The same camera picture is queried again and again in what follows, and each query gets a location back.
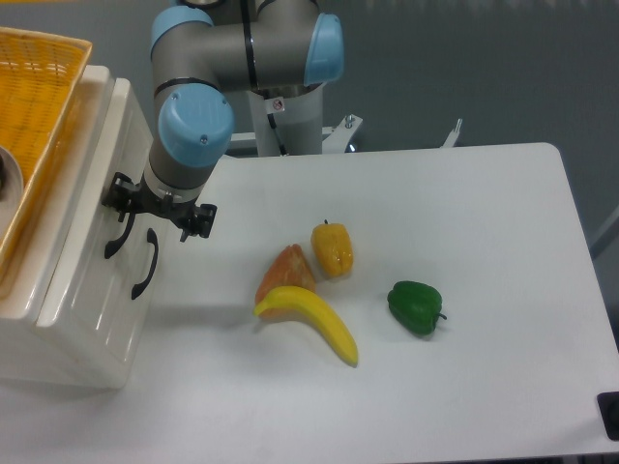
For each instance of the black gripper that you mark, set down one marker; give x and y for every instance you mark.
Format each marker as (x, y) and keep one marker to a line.
(125, 197)

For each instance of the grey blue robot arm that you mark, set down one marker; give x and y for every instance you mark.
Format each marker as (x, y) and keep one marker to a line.
(281, 52)

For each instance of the white drawer cabinet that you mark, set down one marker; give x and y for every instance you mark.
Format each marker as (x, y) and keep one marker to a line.
(29, 352)

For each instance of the orange toy fruit wedge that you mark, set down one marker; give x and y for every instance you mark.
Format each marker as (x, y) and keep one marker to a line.
(290, 268)

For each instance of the grey bowl in basket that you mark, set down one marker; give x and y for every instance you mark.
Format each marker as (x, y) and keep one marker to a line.
(11, 189)

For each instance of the yellow toy banana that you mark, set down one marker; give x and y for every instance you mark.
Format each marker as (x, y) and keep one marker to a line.
(315, 311)

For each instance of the yellow toy bell pepper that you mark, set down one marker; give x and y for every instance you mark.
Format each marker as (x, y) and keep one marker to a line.
(332, 247)

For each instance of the yellow woven basket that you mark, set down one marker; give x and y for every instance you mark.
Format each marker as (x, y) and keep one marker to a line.
(39, 74)

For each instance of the green toy bell pepper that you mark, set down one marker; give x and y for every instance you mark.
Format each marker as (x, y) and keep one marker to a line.
(416, 306)

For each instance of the black table corner clamp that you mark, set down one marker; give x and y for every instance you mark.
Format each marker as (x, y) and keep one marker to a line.
(608, 403)

